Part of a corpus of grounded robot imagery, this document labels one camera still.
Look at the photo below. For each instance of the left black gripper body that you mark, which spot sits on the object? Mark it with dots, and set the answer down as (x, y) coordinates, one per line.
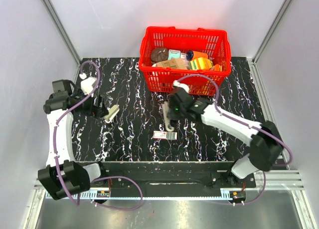
(88, 107)

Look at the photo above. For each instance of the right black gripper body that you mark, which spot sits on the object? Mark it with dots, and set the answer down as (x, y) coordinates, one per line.
(176, 113)

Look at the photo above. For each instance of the beige staple remover tool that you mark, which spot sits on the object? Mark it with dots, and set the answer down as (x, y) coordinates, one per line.
(167, 124)

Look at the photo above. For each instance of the beige stapler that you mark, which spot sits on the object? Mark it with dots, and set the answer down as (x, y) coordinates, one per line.
(114, 110)

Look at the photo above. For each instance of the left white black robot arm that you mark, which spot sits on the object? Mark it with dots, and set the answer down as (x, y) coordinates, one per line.
(62, 176)

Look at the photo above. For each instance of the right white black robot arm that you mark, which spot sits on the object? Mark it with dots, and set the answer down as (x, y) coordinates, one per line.
(263, 139)

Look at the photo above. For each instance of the small staples box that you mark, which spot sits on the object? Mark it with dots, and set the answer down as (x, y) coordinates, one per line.
(165, 135)

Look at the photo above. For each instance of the brown cardboard box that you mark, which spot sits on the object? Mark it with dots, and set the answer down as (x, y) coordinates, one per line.
(175, 63)

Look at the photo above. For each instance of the yellow green striped box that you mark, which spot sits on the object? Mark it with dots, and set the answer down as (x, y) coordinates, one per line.
(201, 64)

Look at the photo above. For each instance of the orange bottle blue cap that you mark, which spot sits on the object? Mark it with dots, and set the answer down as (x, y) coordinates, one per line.
(191, 55)

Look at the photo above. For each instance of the light blue small box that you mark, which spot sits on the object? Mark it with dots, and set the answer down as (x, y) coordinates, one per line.
(173, 54)

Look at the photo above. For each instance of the red plastic shopping basket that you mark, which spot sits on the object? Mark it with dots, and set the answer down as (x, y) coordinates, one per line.
(214, 42)

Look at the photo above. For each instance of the brown round cookie pack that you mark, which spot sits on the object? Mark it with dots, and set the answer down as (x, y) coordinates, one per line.
(159, 54)

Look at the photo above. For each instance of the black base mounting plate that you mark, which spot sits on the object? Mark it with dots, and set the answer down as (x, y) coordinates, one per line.
(207, 173)

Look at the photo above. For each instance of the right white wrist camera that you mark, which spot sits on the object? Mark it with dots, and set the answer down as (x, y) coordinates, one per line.
(177, 84)

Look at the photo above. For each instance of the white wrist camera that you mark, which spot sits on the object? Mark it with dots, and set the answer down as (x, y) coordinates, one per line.
(87, 83)
(177, 84)

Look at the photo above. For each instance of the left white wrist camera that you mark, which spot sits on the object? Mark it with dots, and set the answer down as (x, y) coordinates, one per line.
(87, 83)

